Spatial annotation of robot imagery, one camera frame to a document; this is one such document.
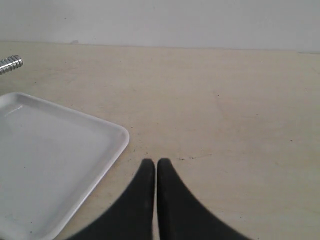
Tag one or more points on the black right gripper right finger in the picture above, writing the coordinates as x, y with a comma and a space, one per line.
181, 216

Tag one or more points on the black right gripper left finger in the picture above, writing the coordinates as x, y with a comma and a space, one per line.
130, 217

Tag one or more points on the chrome dumbbell bar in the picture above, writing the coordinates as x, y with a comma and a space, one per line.
10, 63

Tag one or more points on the white rectangular plastic tray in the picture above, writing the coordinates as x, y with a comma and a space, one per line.
51, 159

